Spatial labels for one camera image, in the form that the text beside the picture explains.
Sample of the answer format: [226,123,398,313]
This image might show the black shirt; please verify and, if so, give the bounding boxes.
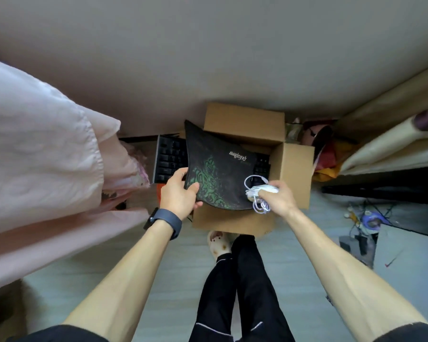
[7,322,428,342]

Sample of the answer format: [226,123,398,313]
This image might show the person's right forearm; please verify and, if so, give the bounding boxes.
[285,208,428,342]

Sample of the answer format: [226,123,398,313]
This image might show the dark green patterned mouse pad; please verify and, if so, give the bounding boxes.
[184,120,264,211]

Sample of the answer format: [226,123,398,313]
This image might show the person's right hand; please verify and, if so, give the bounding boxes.
[258,180,300,219]

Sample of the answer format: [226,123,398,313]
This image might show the red and yellow bag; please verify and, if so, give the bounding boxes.
[313,137,349,183]

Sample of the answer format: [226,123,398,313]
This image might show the person's left hand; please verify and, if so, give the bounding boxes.
[159,168,203,220]

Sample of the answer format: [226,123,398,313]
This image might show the purple tape roll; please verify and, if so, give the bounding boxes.
[359,209,392,231]

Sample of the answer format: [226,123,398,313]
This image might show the white cable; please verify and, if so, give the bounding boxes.
[243,174,272,215]

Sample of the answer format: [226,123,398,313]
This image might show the cream and purple curtain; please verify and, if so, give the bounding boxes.
[333,60,428,177]

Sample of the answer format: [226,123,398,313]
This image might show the pink bedding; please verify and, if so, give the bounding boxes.
[0,57,151,295]

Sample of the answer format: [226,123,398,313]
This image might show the black trousers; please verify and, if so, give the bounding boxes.
[188,235,296,342]

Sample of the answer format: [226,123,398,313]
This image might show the light grey flat panel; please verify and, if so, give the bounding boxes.
[372,224,428,330]

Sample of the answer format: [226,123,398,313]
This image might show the small grey adapter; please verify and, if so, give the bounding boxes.
[339,234,371,257]

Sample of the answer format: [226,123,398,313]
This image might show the maroon round bag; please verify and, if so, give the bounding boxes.
[301,121,335,170]

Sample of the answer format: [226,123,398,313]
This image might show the brown cardboard box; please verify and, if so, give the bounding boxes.
[0,279,25,342]
[192,103,315,238]

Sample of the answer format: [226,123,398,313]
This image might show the black smartwatch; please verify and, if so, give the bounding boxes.
[144,207,183,241]

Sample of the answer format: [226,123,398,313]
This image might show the person's left forearm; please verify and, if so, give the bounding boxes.
[62,220,175,342]

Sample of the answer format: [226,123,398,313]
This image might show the white patterned slipper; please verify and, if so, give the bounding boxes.
[206,230,233,261]

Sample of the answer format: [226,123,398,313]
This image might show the white computer mouse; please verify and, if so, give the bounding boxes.
[245,185,280,202]

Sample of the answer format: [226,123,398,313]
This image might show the black keyboard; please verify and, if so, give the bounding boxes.
[152,134,272,185]

